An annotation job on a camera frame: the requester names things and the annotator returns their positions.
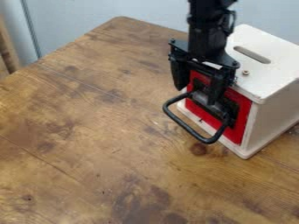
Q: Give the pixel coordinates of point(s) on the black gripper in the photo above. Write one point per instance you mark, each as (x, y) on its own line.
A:
(202, 53)

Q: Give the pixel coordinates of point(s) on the black metal drawer handle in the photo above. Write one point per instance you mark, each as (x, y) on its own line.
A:
(215, 133)

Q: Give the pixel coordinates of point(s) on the red wooden drawer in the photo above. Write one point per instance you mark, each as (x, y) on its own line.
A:
(233, 104)

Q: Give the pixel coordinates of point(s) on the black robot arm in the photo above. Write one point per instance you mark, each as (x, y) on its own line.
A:
(211, 21)

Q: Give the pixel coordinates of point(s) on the white wooden box cabinet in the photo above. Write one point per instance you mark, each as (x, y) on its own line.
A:
(266, 92)

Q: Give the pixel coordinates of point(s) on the wooden post at left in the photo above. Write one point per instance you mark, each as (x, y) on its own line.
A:
(10, 62)

